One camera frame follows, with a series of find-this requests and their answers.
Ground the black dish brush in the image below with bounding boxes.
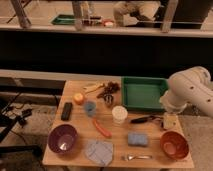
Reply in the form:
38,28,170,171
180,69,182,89
130,115,163,124

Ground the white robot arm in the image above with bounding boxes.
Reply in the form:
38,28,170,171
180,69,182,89
159,66,213,118

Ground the orange bowl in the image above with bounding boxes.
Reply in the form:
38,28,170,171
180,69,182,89
160,131,189,160

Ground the purple bowl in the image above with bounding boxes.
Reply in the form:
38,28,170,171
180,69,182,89
48,124,78,154

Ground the blue sponge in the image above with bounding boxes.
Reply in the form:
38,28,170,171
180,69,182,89
128,132,148,147

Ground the green plastic tray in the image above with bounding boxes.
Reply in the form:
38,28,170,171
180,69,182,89
121,77,168,111

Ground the white cup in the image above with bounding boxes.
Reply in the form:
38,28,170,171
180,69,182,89
112,106,128,124

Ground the silver fork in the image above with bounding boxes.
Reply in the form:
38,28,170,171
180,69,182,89
121,155,152,161

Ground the orange carrot toy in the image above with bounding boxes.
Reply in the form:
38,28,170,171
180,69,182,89
92,119,112,138

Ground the metal cookie cutter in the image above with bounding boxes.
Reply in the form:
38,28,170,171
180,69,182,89
104,94,114,107

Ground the grey-blue folded cloth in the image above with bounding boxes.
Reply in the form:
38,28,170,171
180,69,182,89
85,140,114,166

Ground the wooden table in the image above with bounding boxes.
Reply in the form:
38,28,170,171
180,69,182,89
43,81,194,169

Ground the blue small cup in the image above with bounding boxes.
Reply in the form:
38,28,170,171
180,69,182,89
84,101,96,117

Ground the yellow banana toy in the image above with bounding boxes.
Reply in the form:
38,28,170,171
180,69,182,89
83,83,104,93

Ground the orange round fruit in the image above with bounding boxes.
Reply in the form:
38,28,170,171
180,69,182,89
73,93,85,105

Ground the black rectangular block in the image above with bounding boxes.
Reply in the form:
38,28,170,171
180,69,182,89
61,102,73,121

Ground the red round object in background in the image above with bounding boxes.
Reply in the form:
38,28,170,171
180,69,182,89
103,20,114,27

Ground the green tray in background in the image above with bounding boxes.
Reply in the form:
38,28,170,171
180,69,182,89
51,14,75,25

